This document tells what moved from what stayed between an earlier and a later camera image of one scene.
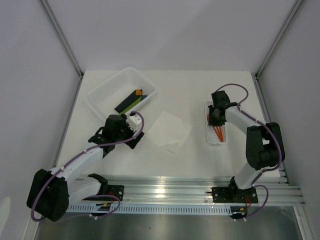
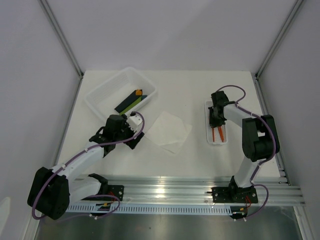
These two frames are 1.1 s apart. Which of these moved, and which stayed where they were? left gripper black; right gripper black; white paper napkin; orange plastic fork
Moved: orange plastic fork
Stayed: left gripper black; white paper napkin; right gripper black
